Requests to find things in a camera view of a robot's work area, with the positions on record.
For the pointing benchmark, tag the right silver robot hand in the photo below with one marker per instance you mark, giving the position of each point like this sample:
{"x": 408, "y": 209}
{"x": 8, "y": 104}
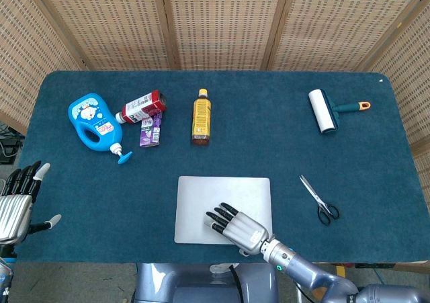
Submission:
{"x": 243, "y": 230}

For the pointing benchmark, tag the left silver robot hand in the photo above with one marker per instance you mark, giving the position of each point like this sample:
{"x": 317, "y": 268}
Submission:
{"x": 13, "y": 209}

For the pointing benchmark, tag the silver laptop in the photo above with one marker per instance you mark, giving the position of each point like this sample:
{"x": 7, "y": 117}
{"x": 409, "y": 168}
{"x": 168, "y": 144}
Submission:
{"x": 215, "y": 199}

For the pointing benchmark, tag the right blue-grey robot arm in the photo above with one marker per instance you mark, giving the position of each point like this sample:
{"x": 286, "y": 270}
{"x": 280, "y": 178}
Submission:
{"x": 336, "y": 276}

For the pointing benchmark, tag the blue-grey robot torso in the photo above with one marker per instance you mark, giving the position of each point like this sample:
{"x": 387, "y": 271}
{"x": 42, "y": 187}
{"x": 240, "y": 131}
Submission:
{"x": 201, "y": 284}

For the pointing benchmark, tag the blue table cloth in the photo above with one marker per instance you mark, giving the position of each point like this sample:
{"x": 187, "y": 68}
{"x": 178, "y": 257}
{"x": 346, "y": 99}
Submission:
{"x": 134, "y": 199}

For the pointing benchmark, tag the blue cartoon detergent bottle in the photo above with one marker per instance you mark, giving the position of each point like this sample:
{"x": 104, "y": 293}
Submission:
{"x": 95, "y": 123}

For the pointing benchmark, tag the yellow label tea bottle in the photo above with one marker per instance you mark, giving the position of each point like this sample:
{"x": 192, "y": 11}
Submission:
{"x": 201, "y": 118}

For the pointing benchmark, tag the purple drink carton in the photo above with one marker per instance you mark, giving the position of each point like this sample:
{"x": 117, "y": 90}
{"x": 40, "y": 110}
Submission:
{"x": 151, "y": 131}

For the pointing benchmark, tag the red label bottle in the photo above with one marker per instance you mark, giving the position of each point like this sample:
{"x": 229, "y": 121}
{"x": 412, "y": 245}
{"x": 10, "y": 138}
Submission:
{"x": 142, "y": 108}

